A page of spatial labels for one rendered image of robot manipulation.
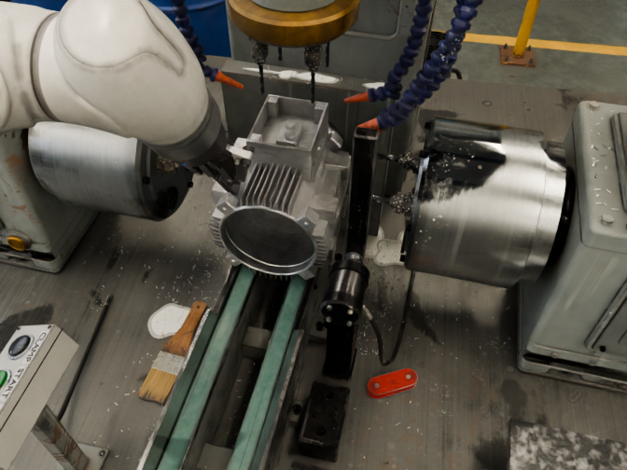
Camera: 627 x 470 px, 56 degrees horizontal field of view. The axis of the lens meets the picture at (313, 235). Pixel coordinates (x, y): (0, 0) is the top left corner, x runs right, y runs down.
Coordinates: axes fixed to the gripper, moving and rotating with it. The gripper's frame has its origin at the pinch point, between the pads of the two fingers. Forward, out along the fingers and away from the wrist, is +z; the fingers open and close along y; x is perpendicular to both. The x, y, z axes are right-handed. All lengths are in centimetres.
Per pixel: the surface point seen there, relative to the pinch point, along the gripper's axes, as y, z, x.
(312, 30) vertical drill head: -10.4, -14.1, -17.2
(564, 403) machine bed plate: -57, 24, 22
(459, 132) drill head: -31.4, 2.0, -13.3
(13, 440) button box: 12.8, -14.4, 38.4
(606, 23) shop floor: -116, 237, -187
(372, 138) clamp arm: -20.4, -12.6, -4.9
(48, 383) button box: 12.7, -10.5, 32.1
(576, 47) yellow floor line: -98, 222, -161
